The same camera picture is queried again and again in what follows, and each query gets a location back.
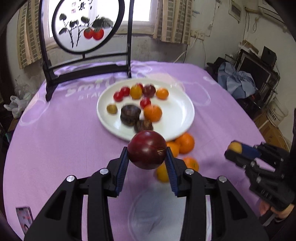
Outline large dark red plum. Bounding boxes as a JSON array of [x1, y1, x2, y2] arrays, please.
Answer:
[[127, 130, 167, 170]]

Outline white plastic bag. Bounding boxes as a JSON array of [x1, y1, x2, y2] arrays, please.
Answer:
[[4, 95, 30, 118]]

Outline blue cloth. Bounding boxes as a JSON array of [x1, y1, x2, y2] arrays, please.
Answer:
[[218, 62, 258, 99]]

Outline white bucket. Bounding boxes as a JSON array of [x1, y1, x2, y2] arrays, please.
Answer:
[[266, 96, 289, 127]]

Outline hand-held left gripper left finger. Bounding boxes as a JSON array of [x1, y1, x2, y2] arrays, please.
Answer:
[[24, 146, 129, 241]]

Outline purple printed tablecloth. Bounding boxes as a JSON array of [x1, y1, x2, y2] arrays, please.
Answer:
[[3, 61, 266, 241]]

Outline person's right hand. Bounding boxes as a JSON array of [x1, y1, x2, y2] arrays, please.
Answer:
[[259, 200, 293, 220]]

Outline white oval plate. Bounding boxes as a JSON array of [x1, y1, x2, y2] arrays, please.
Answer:
[[97, 78, 195, 142]]

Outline black speaker box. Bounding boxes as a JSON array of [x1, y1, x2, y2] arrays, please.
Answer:
[[261, 46, 277, 66]]

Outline dark printed card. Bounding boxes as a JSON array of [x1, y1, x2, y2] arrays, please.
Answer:
[[16, 206, 34, 234]]

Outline greenish yellow mandarin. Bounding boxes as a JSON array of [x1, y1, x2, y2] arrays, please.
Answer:
[[156, 162, 170, 183]]

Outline black framed persimmon table screen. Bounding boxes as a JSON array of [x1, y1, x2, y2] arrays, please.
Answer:
[[39, 0, 135, 102]]

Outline black monitor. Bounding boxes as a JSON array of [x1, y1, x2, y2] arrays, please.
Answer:
[[237, 50, 278, 93]]

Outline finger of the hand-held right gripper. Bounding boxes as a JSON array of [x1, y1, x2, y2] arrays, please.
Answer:
[[232, 140, 289, 162], [224, 149, 275, 179]]

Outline window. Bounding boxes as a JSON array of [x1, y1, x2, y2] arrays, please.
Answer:
[[47, 0, 163, 44]]

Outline orange mandarin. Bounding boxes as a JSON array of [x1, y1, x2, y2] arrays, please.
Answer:
[[183, 157, 199, 172], [143, 104, 163, 122], [174, 133, 195, 154], [166, 141, 180, 158], [156, 88, 169, 100]]

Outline beige checked curtain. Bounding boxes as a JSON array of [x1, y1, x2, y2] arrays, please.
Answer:
[[17, 0, 50, 69], [153, 0, 192, 44]]

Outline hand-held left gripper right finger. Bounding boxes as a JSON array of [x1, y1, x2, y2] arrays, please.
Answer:
[[165, 146, 269, 241]]

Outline cardboard box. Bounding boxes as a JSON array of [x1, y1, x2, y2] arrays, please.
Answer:
[[254, 111, 292, 144]]

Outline small dark red plum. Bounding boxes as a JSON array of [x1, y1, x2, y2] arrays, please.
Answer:
[[142, 85, 156, 97]]

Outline white cable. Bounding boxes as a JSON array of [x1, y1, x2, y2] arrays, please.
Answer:
[[173, 38, 197, 63]]

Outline white air conditioner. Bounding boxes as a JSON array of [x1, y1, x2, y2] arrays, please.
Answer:
[[258, 0, 285, 19]]

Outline white wall panel box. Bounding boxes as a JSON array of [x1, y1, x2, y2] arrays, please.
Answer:
[[229, 1, 242, 22]]

